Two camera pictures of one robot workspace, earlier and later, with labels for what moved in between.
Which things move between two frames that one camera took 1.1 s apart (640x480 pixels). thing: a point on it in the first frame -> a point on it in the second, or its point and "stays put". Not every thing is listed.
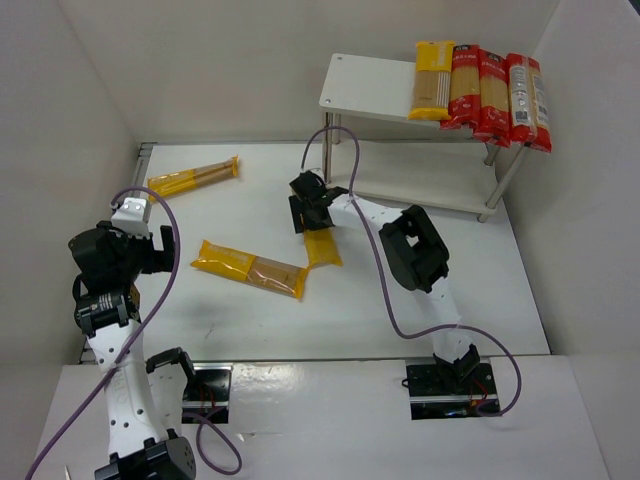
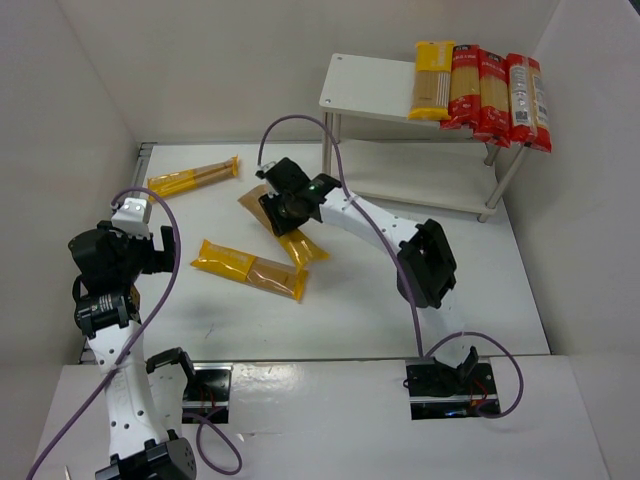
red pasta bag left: x=464 y=89 stays put
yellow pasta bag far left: x=168 y=184 stays put
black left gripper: x=166 y=240 stays put
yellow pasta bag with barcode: x=321 y=247 -> x=300 y=249
